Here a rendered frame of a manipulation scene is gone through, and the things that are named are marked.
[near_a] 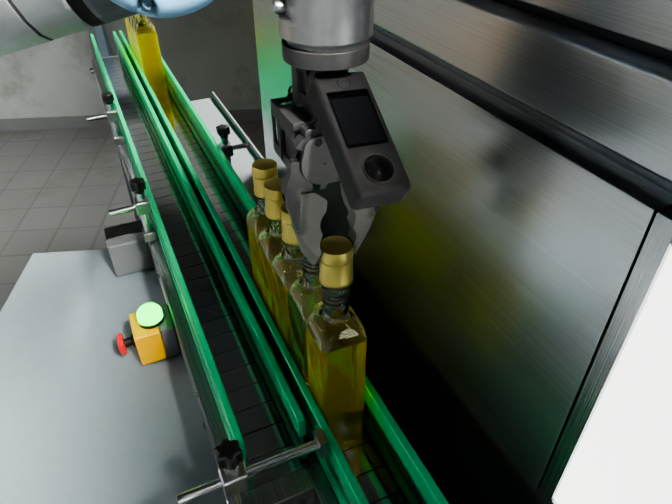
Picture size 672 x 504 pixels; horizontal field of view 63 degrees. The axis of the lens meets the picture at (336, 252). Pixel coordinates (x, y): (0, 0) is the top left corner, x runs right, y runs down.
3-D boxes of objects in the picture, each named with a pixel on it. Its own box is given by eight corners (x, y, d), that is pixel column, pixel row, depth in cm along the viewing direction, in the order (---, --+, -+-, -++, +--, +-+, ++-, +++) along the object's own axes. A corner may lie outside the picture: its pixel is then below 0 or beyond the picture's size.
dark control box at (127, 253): (155, 269, 119) (147, 238, 114) (117, 279, 117) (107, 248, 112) (148, 248, 125) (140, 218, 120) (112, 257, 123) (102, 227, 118)
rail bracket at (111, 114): (126, 146, 139) (113, 95, 131) (96, 151, 137) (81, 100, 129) (124, 139, 142) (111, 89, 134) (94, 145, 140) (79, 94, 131)
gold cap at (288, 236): (314, 241, 66) (314, 211, 63) (286, 248, 65) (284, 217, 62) (305, 226, 68) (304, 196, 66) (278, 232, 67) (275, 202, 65)
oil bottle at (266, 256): (312, 347, 84) (308, 234, 71) (278, 359, 82) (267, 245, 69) (299, 323, 88) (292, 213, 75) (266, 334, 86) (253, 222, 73)
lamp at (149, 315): (166, 324, 96) (163, 312, 94) (140, 332, 94) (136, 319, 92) (161, 308, 99) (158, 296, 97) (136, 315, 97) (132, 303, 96)
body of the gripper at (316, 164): (342, 143, 56) (343, 19, 49) (380, 181, 50) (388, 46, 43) (271, 157, 54) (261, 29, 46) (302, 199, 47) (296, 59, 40)
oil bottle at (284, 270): (328, 373, 80) (326, 259, 67) (292, 387, 78) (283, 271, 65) (313, 347, 84) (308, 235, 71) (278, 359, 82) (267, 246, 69)
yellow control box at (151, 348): (182, 355, 100) (174, 327, 95) (140, 369, 97) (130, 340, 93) (174, 330, 105) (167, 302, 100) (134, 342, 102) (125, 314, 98)
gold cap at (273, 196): (297, 217, 70) (295, 187, 67) (270, 223, 69) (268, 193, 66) (287, 203, 73) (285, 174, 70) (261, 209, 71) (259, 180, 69)
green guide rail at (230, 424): (251, 480, 66) (244, 442, 61) (243, 484, 66) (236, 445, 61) (98, 57, 192) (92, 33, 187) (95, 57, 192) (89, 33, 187)
